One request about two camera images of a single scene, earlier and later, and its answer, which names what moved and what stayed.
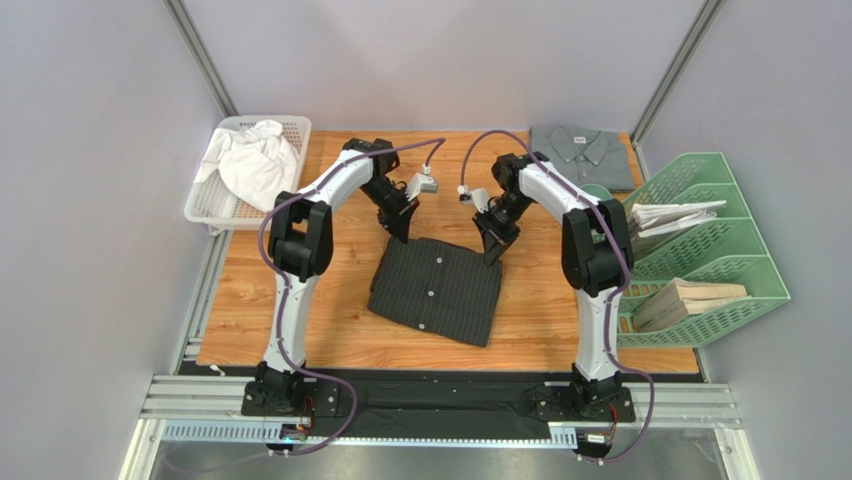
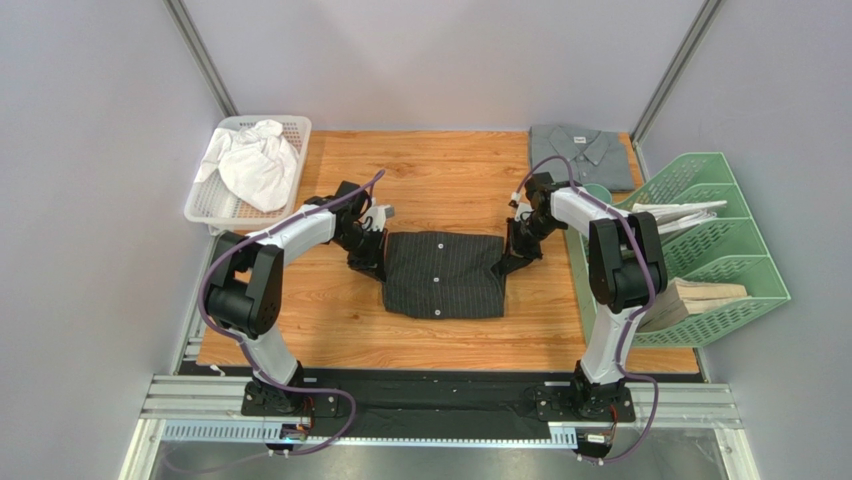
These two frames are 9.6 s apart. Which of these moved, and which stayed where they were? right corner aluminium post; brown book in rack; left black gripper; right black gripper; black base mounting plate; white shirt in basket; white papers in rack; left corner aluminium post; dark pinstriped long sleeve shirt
Moved: right black gripper; dark pinstriped long sleeve shirt; left black gripper
Stayed: white shirt in basket; black base mounting plate; white papers in rack; left corner aluminium post; brown book in rack; right corner aluminium post
